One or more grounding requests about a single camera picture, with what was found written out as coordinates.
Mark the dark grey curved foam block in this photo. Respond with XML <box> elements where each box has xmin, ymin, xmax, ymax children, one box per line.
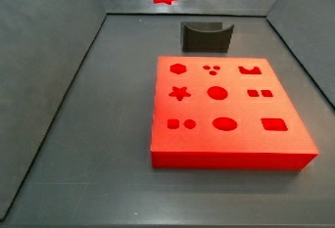
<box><xmin>180</xmin><ymin>22</ymin><xmax>235</xmax><ymax>53</ymax></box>

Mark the red shape sorter block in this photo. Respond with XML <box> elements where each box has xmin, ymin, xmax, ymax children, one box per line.
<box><xmin>151</xmin><ymin>57</ymin><xmax>317</xmax><ymax>170</ymax></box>

